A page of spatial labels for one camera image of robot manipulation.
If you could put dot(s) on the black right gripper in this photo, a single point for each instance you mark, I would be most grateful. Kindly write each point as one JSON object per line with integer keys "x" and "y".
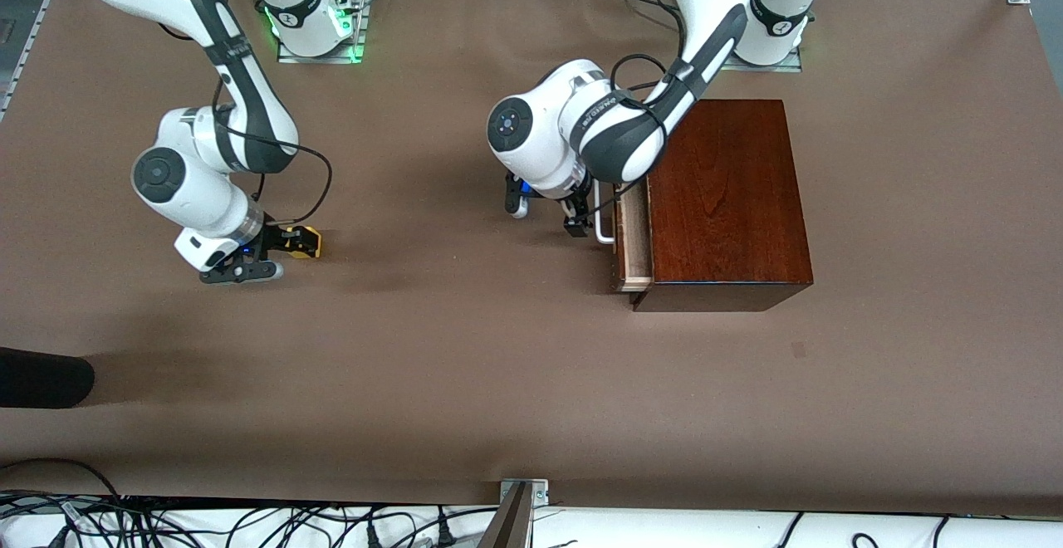
{"x": 273, "y": 238}

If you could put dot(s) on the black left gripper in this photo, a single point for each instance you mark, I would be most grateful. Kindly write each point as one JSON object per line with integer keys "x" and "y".
{"x": 575, "y": 206}

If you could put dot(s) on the yellow block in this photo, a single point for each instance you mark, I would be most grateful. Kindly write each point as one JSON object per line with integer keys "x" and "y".
{"x": 316, "y": 242}

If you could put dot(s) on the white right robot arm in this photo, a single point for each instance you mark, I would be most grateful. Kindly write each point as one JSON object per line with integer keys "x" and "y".
{"x": 199, "y": 183}

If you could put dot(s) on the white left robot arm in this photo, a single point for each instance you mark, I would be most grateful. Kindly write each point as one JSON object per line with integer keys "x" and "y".
{"x": 614, "y": 133}

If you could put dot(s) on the dark brown wooden cabinet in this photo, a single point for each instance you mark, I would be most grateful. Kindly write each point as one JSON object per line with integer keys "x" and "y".
{"x": 722, "y": 199}

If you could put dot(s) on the small brown tape patch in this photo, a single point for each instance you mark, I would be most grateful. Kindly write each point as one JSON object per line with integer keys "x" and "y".
{"x": 799, "y": 349}

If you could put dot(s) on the black cylinder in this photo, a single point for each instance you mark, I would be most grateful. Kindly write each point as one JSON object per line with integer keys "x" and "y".
{"x": 41, "y": 378}

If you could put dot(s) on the dark metal beam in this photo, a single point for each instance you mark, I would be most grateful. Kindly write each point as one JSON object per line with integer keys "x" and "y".
{"x": 508, "y": 523}

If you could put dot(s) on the white sheet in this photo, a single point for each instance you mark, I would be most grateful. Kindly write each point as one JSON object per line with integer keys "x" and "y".
{"x": 664, "y": 531}

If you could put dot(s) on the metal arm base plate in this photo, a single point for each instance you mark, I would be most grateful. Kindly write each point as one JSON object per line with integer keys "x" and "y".
{"x": 320, "y": 56}
{"x": 772, "y": 67}

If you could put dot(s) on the silver metal corner bracket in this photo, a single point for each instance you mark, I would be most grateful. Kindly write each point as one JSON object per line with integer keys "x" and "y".
{"x": 538, "y": 490}

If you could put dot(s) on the aluminium table edge rail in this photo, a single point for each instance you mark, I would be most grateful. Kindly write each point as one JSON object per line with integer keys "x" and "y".
{"x": 30, "y": 41}

